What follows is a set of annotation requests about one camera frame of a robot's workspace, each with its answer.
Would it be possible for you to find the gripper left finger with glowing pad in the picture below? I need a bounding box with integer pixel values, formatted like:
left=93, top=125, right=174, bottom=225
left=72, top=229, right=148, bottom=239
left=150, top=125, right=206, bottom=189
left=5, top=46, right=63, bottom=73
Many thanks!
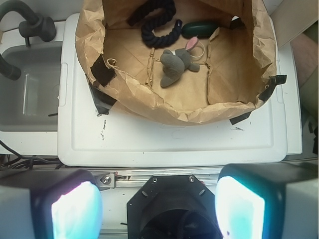
left=0, top=169, right=103, bottom=239

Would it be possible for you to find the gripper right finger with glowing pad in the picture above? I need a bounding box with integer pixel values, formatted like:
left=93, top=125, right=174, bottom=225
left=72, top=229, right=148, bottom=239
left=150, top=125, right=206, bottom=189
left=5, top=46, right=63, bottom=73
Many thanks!
left=215, top=163, right=319, bottom=239

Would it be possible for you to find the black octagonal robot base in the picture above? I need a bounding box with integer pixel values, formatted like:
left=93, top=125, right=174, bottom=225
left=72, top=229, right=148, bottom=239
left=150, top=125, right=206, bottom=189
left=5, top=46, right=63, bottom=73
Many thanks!
left=127, top=176, right=223, bottom=239

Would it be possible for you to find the white plastic bin lid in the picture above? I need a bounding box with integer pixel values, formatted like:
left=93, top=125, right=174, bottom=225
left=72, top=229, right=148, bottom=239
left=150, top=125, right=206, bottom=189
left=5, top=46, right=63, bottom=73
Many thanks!
left=57, top=14, right=288, bottom=168

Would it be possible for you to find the gray sink basin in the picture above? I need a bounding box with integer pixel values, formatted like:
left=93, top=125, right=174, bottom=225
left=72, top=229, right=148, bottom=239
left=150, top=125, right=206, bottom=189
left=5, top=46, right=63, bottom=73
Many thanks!
left=0, top=41, right=62, bottom=132

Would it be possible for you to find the black tape strip left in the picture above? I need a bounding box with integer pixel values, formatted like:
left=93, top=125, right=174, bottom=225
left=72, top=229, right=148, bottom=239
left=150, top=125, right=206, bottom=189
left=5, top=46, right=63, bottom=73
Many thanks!
left=85, top=75, right=117, bottom=115

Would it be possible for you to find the black tape strip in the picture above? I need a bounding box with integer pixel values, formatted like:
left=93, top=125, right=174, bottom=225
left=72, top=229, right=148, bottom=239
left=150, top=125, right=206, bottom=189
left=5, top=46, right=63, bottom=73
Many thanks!
left=229, top=75, right=287, bottom=125
left=85, top=75, right=117, bottom=115

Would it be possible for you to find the black tape strip right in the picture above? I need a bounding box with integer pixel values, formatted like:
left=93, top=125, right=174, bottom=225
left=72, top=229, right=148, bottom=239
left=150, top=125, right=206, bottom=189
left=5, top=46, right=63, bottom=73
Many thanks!
left=229, top=75, right=287, bottom=125

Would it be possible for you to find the black tape inside bag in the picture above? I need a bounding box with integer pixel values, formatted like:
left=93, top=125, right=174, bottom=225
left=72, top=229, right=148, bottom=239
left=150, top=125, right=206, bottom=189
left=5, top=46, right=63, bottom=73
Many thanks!
left=91, top=54, right=116, bottom=87

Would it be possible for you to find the brown paper bag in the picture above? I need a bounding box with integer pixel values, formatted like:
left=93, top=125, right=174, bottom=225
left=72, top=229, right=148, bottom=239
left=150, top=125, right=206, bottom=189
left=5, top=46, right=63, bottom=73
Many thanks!
left=75, top=0, right=278, bottom=125

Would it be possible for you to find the gray plush bunny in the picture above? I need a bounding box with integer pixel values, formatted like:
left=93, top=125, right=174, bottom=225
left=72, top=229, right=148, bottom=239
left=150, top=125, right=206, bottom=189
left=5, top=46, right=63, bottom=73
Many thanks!
left=160, top=36, right=200, bottom=88

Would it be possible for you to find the dark gray faucet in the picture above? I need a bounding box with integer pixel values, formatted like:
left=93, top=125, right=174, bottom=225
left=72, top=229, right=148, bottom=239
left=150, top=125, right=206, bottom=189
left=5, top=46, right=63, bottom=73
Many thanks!
left=0, top=0, right=56, bottom=47

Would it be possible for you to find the dark green oval case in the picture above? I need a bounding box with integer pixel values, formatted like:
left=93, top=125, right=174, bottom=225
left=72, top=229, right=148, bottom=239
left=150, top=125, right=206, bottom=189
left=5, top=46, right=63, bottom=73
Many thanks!
left=181, top=20, right=219, bottom=39

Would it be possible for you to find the aluminum frame rail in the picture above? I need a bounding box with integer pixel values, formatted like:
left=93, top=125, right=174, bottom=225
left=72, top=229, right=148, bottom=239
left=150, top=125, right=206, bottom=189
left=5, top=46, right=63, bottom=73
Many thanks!
left=89, top=166, right=222, bottom=190

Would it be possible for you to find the black hose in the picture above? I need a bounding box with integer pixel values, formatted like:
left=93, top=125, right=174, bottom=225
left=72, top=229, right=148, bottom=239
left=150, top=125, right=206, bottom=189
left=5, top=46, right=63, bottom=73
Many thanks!
left=0, top=53, right=22, bottom=81

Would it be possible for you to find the white ring band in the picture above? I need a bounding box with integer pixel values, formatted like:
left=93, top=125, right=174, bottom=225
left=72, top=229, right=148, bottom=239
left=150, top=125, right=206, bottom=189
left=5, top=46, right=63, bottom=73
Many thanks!
left=190, top=42, right=206, bottom=61

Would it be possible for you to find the dark blue twisted rope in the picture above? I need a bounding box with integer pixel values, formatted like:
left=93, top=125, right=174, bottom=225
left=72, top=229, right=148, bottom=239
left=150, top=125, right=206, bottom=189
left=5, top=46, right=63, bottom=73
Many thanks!
left=128, top=0, right=183, bottom=49

